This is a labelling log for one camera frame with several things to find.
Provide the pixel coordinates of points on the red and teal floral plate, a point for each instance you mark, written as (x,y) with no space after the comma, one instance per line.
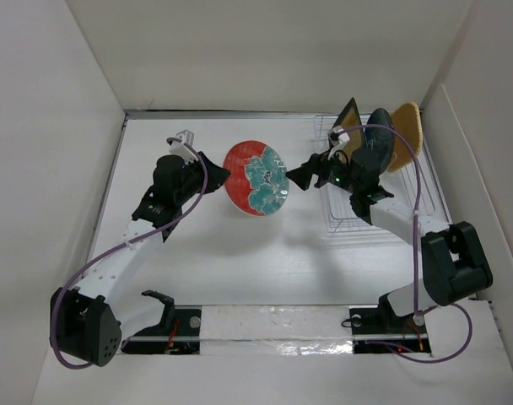
(257,184)

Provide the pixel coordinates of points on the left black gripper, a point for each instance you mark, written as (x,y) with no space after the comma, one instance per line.
(217,175)

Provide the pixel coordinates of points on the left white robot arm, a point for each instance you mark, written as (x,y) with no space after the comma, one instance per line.
(85,327)

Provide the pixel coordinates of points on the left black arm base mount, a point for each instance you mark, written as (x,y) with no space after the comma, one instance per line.
(176,333)

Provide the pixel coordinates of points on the orange woven bamboo plate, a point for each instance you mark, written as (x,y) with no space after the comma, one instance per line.
(407,122)

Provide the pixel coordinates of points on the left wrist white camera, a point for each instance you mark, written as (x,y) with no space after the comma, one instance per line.
(181,143)

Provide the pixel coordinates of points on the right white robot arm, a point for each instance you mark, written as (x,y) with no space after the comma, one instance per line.
(449,263)

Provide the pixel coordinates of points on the wrist white camera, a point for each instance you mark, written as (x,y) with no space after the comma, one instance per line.
(181,143)
(337,138)

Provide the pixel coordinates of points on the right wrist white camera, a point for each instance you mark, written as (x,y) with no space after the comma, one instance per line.
(337,138)

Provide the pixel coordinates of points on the round dark teal plate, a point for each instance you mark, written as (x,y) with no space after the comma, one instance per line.
(378,138)

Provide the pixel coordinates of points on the white wire dish rack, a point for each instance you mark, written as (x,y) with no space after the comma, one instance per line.
(404,201)

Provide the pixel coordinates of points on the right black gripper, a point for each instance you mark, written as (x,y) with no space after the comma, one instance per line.
(317,164)

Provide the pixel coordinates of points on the black square plate yellow centre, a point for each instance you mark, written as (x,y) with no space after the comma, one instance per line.
(349,117)

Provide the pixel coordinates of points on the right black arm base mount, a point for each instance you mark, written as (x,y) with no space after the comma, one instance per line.
(378,330)

